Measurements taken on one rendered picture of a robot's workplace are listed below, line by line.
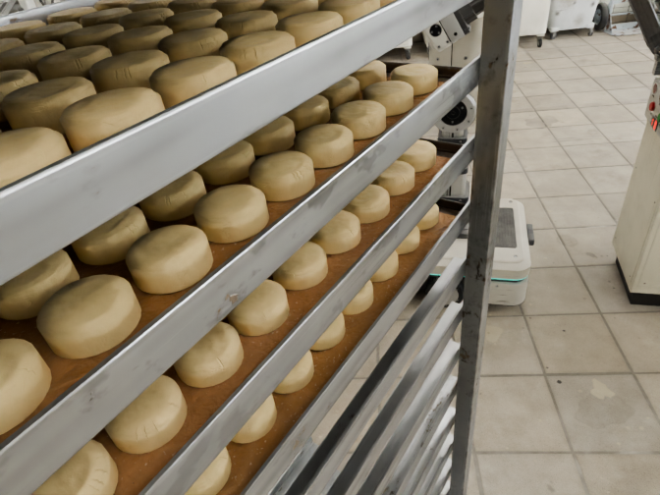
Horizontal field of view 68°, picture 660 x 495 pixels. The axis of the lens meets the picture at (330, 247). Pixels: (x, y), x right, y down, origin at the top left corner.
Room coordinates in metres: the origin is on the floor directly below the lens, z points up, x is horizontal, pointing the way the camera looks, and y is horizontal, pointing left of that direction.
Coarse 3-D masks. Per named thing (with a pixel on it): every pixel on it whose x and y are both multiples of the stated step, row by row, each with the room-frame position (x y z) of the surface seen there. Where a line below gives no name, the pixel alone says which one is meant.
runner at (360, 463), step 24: (456, 312) 0.50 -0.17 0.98; (432, 336) 0.49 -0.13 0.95; (432, 360) 0.43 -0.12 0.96; (408, 384) 0.41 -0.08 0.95; (384, 408) 0.38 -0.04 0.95; (408, 408) 0.38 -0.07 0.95; (384, 432) 0.33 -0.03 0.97; (360, 456) 0.32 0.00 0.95; (336, 480) 0.29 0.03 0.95; (360, 480) 0.29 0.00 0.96
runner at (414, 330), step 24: (456, 264) 0.54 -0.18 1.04; (432, 288) 0.50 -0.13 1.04; (432, 312) 0.43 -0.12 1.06; (408, 336) 0.41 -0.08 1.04; (384, 360) 0.38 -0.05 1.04; (384, 384) 0.34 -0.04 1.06; (360, 408) 0.30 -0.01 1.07; (336, 432) 0.30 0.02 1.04; (312, 456) 0.27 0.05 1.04; (336, 456) 0.26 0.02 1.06; (312, 480) 0.23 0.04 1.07
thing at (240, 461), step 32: (448, 224) 0.51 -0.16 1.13; (416, 256) 0.45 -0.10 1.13; (384, 288) 0.41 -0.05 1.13; (352, 320) 0.36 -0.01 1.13; (320, 352) 0.33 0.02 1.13; (288, 384) 0.28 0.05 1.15; (320, 384) 0.29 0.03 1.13; (256, 416) 0.25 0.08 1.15; (288, 416) 0.26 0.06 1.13; (224, 448) 0.22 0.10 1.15; (256, 448) 0.23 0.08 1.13; (224, 480) 0.20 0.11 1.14
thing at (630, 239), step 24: (648, 144) 1.58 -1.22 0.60; (648, 168) 1.52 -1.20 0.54; (648, 192) 1.46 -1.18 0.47; (624, 216) 1.61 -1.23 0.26; (648, 216) 1.40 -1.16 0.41; (624, 240) 1.54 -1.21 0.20; (648, 240) 1.35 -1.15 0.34; (624, 264) 1.47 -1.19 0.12; (648, 264) 1.34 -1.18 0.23; (648, 288) 1.33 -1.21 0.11
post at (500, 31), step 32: (512, 0) 0.50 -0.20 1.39; (512, 32) 0.50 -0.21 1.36; (480, 64) 0.52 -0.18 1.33; (512, 64) 0.51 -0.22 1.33; (480, 96) 0.51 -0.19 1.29; (480, 128) 0.51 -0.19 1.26; (480, 160) 0.51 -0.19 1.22; (480, 192) 0.51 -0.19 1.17; (480, 224) 0.51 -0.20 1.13; (480, 256) 0.50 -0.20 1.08; (480, 288) 0.50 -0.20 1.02; (480, 320) 0.50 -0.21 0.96; (480, 352) 0.51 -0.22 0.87
